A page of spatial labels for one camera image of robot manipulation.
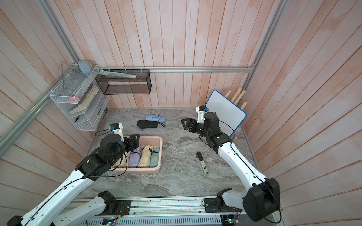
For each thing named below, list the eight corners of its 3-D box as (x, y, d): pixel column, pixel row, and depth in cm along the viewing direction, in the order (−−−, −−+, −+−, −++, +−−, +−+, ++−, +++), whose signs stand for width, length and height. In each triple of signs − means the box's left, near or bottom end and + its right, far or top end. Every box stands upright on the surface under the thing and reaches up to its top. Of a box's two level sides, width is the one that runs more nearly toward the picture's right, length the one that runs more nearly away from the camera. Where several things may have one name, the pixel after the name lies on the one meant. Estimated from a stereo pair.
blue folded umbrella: (145, 121, 114) (144, 118, 111) (147, 116, 117) (146, 113, 114) (164, 123, 113) (164, 120, 110) (165, 119, 116) (165, 116, 113)
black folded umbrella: (137, 128, 110) (136, 125, 107) (138, 122, 113) (138, 120, 111) (157, 128, 110) (156, 125, 107) (157, 122, 113) (157, 120, 111)
